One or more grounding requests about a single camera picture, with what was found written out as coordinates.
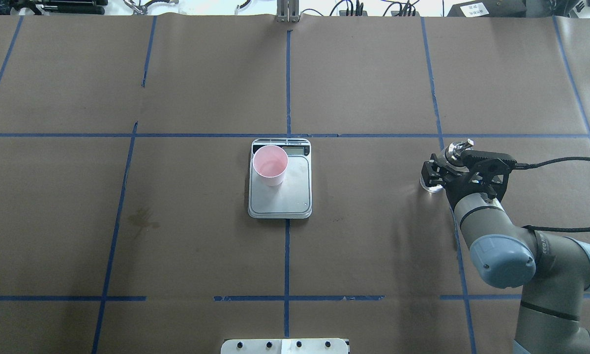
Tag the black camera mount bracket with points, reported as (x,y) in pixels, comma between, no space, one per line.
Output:
(494,161)

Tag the black box white label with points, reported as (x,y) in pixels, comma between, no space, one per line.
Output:
(489,8)

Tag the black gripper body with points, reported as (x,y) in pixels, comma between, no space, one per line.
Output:
(453,188)

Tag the clear glass sauce bottle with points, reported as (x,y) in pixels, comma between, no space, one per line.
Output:
(452,154)

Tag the pink plastic cup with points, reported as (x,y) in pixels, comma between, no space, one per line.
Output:
(270,163)

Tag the aluminium frame post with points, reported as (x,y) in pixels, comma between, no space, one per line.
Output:
(288,11)

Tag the grey digital kitchen scale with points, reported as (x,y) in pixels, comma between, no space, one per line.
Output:
(292,198)

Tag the white pillar with base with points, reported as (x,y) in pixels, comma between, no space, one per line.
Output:
(286,346)

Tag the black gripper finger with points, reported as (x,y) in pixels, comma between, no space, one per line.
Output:
(436,172)

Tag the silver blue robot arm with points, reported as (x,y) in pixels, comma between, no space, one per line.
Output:
(552,269)

